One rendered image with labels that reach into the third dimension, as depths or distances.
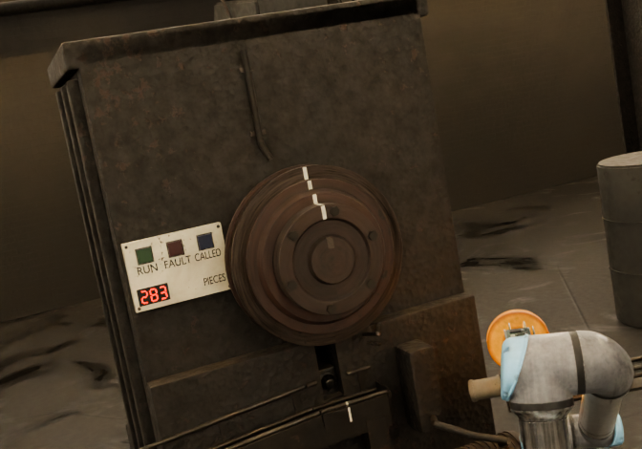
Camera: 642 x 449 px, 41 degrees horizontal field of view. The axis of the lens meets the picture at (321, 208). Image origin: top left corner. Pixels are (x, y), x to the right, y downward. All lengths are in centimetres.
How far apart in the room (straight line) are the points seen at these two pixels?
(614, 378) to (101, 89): 137
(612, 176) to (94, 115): 312
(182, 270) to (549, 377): 103
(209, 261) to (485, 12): 767
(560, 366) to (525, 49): 840
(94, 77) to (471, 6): 763
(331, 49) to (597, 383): 119
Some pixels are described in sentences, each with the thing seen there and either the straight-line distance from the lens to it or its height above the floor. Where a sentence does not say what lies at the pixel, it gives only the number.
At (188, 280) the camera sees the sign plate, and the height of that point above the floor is 111.
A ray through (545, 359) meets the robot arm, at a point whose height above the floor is 99.
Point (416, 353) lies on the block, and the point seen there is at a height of 79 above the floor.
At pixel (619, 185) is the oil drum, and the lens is 467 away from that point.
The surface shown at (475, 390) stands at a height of 68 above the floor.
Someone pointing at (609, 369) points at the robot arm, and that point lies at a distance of 163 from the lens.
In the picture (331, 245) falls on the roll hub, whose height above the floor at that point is 115.
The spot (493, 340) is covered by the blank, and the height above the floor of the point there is 84.
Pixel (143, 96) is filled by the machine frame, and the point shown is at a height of 159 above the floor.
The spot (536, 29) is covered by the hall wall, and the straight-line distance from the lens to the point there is 999.
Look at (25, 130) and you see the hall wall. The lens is 814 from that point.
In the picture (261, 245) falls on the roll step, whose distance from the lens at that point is 211.
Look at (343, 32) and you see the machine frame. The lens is 238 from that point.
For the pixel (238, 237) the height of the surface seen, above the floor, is 121.
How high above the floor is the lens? 153
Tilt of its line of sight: 8 degrees down
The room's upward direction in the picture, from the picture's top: 10 degrees counter-clockwise
